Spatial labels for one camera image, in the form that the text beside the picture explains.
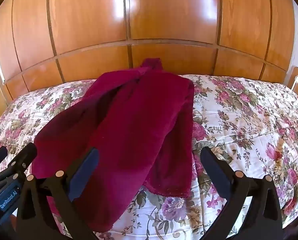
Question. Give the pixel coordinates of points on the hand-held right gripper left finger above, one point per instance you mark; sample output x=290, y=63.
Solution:
x=85, y=173

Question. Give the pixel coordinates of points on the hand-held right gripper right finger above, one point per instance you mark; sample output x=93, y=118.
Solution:
x=214, y=173

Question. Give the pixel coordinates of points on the dark red knit garment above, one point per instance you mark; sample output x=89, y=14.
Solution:
x=129, y=135

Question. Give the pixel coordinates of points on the floral bedspread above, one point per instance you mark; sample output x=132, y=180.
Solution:
x=244, y=130

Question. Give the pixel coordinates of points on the wooden wardrobe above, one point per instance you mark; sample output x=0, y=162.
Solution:
x=164, y=17

